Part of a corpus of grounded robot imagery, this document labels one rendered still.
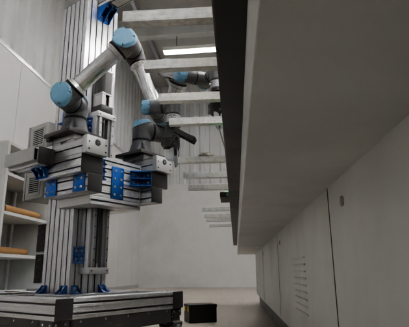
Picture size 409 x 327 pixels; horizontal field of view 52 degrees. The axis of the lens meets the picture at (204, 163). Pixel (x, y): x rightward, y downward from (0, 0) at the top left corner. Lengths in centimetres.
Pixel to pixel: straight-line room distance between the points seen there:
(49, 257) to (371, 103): 223
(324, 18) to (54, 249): 231
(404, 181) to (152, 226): 975
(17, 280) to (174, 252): 555
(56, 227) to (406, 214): 216
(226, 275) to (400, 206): 937
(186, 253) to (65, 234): 770
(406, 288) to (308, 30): 39
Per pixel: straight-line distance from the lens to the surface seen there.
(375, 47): 41
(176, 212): 1017
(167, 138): 201
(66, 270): 244
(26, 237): 509
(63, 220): 250
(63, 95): 222
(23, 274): 508
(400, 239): 63
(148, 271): 1021
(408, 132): 59
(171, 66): 131
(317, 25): 36
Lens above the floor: 33
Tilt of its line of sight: 14 degrees up
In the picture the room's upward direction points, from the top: 1 degrees counter-clockwise
